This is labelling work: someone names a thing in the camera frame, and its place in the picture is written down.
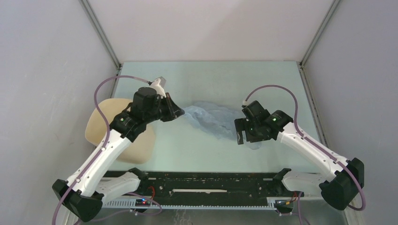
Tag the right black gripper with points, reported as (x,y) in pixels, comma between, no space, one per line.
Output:
(242,124)

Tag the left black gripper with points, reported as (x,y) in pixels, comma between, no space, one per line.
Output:
(174,111)

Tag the blue plastic trash bag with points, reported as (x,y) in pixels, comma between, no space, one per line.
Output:
(214,120)

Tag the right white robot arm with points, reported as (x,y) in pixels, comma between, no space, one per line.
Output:
(343,178)

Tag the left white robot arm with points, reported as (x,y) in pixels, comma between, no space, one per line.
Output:
(83,193)

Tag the beige trash bin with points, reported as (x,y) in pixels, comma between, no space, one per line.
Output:
(140,151)

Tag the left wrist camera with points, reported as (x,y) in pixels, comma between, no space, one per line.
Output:
(158,84)

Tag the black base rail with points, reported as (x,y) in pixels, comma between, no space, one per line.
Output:
(219,188)

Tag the right metal frame post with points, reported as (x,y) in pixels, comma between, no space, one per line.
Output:
(322,28)

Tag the metal frame post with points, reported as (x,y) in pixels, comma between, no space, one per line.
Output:
(87,7)
(322,28)

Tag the left metal frame post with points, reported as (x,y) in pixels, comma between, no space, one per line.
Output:
(87,7)

